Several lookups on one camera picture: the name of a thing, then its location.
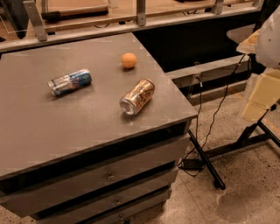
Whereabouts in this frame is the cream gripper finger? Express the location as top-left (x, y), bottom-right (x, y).
top-left (236, 30), bottom-right (260, 54)
top-left (241, 68), bottom-right (280, 123)

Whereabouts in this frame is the wooden workbench with rail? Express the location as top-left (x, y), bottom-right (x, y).
top-left (0, 0), bottom-right (264, 53)

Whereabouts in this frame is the black metal stand leg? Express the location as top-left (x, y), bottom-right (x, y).
top-left (189, 104), bottom-right (280, 190)

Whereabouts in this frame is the grey low shelf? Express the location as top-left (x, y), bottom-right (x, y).
top-left (166, 55), bottom-right (249, 105)

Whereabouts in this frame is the grey metal bracket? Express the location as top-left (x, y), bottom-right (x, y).
top-left (136, 0), bottom-right (146, 26)
top-left (23, 0), bottom-right (47, 42)

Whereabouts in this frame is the black power adapter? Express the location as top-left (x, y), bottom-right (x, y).
top-left (182, 159), bottom-right (204, 171)

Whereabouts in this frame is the grey metal bracket middle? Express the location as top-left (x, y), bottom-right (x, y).
top-left (136, 0), bottom-right (146, 26)

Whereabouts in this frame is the middle drawer with handle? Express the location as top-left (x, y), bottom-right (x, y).
top-left (36, 168), bottom-right (178, 224)

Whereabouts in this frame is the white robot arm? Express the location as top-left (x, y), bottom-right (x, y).
top-left (237, 6), bottom-right (280, 123)

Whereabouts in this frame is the grey metal bracket left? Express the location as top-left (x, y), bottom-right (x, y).
top-left (23, 0), bottom-right (47, 42)

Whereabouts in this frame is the grey drawer cabinet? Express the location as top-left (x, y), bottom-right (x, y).
top-left (0, 34), bottom-right (196, 222)

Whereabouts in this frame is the orange fruit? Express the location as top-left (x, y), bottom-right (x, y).
top-left (121, 52), bottom-right (137, 69)

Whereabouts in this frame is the top drawer with handle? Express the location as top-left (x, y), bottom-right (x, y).
top-left (1, 135), bottom-right (189, 217)

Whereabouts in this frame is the gold brown soda can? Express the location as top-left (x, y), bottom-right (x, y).
top-left (119, 79), bottom-right (155, 116)

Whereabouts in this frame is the blue silver redbull can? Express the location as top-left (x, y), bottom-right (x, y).
top-left (47, 69), bottom-right (92, 96)

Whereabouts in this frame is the drawer with handle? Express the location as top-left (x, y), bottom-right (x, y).
top-left (36, 168), bottom-right (178, 224)
top-left (1, 135), bottom-right (189, 217)
top-left (83, 187), bottom-right (171, 224)

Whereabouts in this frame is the bottom drawer with handle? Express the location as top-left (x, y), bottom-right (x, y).
top-left (83, 187), bottom-right (171, 224)

